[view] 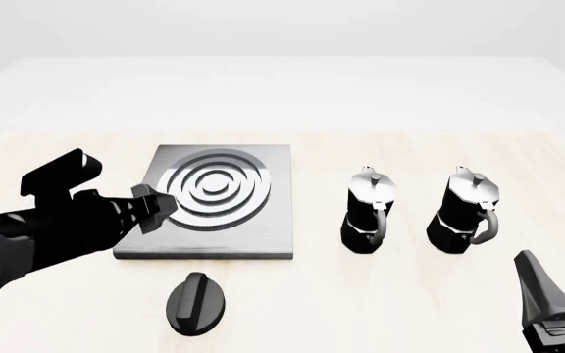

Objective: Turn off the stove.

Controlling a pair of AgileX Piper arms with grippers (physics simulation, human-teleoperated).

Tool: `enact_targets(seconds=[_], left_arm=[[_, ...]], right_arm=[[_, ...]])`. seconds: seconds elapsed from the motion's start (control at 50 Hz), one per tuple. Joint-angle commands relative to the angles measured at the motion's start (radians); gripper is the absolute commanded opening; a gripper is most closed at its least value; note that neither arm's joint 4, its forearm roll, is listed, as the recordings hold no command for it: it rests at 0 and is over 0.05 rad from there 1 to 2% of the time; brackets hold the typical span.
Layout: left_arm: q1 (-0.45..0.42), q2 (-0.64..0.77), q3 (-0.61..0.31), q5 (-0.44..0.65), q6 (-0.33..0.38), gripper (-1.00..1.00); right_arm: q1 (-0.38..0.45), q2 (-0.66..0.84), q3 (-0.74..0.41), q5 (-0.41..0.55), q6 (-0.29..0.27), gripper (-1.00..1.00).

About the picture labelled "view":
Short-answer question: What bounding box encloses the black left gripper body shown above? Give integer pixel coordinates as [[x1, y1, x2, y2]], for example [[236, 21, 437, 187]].
[[113, 194, 157, 236]]

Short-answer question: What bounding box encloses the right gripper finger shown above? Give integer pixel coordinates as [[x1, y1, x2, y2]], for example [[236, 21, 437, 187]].
[[513, 249, 565, 329]]

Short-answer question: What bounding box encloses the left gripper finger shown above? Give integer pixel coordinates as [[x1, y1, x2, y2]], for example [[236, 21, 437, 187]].
[[139, 194, 179, 235], [130, 182, 171, 203]]

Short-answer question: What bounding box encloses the round black stove knob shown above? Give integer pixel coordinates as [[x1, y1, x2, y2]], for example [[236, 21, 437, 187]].
[[165, 271, 228, 337]]

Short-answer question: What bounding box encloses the flat stove plate with rings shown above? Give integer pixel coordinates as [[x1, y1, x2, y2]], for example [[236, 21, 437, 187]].
[[112, 143, 295, 262]]

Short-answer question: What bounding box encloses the black and silver moka pot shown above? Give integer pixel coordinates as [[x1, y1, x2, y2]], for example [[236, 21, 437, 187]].
[[425, 165, 502, 256], [339, 165, 400, 256]]

